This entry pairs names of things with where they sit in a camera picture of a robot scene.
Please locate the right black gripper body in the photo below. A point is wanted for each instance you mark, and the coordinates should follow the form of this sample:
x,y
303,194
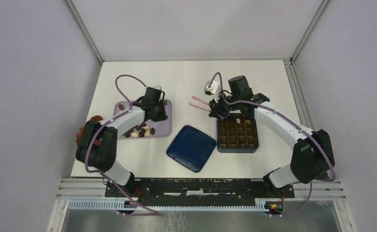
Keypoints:
x,y
221,108

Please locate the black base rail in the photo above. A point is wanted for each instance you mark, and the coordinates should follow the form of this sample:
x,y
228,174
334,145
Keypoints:
x,y
204,192

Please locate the pink tongs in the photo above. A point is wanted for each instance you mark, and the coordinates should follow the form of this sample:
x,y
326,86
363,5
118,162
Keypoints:
x,y
199,104

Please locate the blue tin lid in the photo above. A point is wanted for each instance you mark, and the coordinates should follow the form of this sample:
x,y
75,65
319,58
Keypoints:
x,y
191,148

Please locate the purple chocolate tray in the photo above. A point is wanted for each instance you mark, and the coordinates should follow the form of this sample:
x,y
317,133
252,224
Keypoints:
x,y
162,128

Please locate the brown crumpled cloth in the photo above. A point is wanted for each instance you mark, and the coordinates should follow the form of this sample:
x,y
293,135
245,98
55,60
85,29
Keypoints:
x,y
96,118

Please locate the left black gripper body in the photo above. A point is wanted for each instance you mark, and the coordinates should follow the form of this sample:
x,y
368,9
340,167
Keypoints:
x,y
160,113

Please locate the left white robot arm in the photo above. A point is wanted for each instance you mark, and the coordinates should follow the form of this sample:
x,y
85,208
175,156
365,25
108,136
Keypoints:
x,y
97,148

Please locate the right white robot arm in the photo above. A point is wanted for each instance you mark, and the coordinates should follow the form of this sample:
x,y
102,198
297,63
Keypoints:
x,y
312,150

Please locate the blue tin chocolate box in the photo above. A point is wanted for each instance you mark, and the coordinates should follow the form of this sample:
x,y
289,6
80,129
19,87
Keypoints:
x,y
237,138

